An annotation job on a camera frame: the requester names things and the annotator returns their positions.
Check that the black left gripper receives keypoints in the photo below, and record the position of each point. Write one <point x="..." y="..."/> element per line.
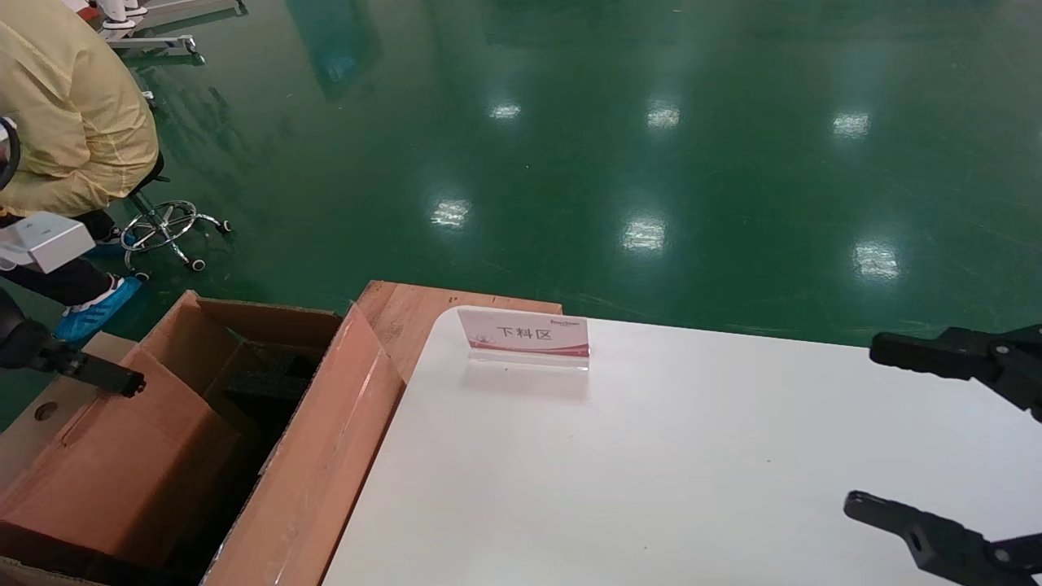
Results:
<point x="20" y="342"/>

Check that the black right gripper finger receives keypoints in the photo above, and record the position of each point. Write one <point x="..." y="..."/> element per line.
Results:
<point x="936" y="537"/>
<point x="928" y="354"/>

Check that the small cardboard box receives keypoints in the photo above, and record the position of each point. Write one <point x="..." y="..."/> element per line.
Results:
<point x="122" y="464"/>

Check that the large open cardboard box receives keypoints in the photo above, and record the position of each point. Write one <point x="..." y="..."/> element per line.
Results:
<point x="326" y="456"/>

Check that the blue shoe cover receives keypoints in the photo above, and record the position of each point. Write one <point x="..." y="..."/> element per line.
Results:
<point x="106" y="247"/>
<point x="98" y="309"/>

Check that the chrome swivel stool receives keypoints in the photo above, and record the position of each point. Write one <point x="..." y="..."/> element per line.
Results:
<point x="167" y="224"/>

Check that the black foam block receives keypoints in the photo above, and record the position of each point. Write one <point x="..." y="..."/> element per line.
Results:
<point x="273" y="382"/>

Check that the person in yellow coat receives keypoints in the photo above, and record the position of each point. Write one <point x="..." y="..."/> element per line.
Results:
<point x="73" y="106"/>

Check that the brown wooden board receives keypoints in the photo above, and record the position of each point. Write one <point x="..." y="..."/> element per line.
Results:
<point x="407" y="313"/>

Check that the white metal stand base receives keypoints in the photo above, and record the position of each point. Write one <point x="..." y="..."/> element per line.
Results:
<point x="155" y="45"/>
<point x="171" y="10"/>

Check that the acrylic sign with red print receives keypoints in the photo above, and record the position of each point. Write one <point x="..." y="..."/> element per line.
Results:
<point x="529" y="334"/>

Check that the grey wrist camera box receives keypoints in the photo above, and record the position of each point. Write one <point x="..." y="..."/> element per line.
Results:
<point x="49" y="240"/>

